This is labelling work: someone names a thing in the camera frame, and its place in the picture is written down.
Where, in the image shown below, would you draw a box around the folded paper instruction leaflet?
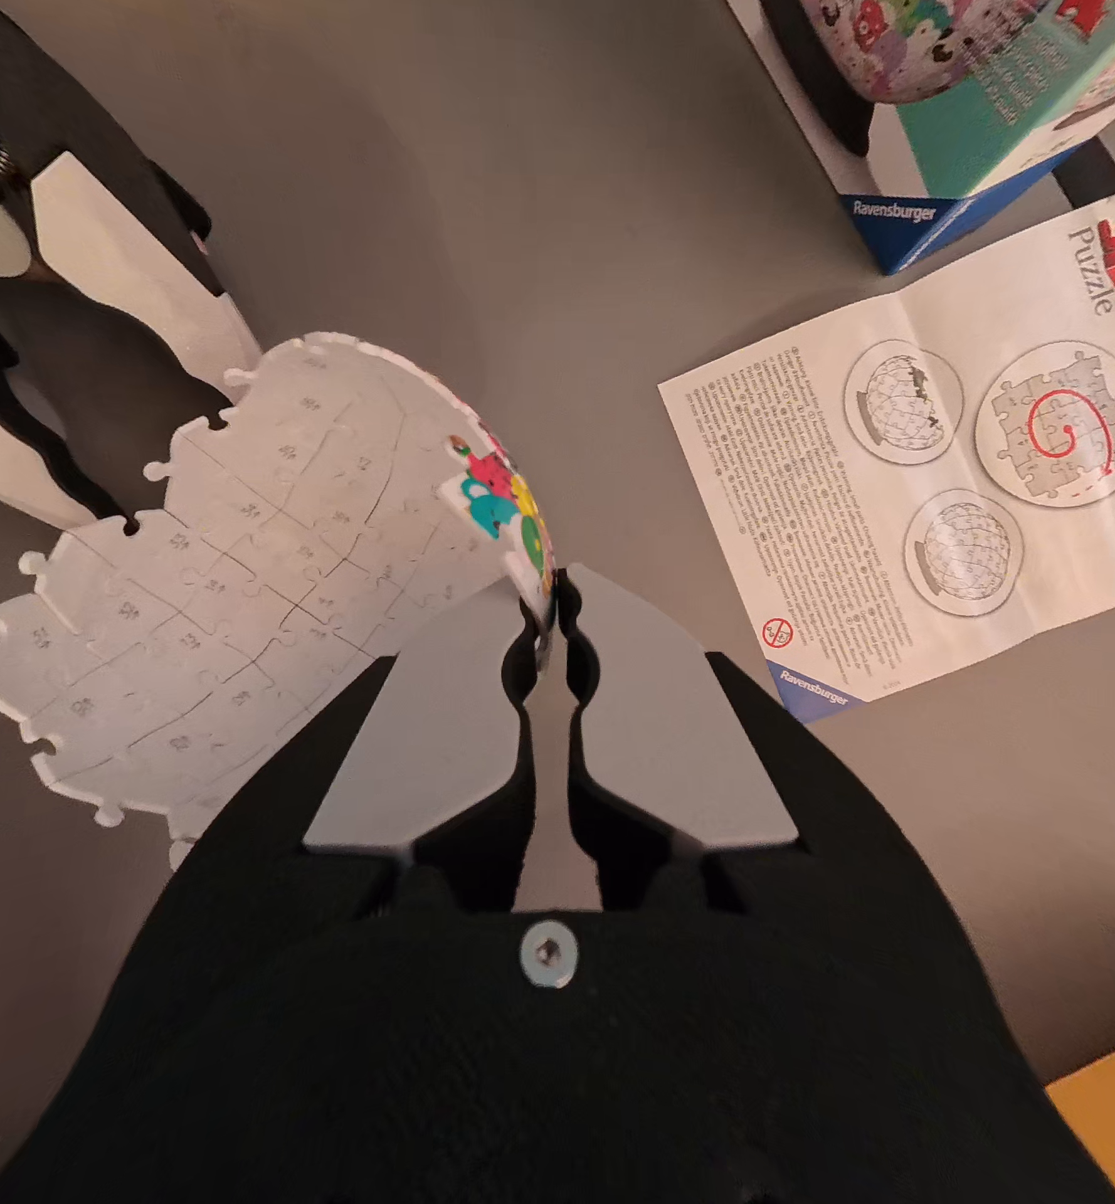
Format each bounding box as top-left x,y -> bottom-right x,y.
657,183 -> 1115,726

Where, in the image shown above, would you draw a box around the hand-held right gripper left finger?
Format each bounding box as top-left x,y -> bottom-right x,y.
301,575 -> 539,863

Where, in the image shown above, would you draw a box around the yellow plastic bin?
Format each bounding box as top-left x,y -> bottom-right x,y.
1041,1037 -> 1115,1204

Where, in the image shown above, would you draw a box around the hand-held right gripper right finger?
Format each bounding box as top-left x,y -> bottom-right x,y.
555,560 -> 802,863

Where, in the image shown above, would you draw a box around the half-built colourful puzzle ball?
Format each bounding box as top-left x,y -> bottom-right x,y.
0,327 -> 561,869

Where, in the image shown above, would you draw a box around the colourful puzzle box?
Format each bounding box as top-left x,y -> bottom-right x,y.
725,0 -> 1115,276

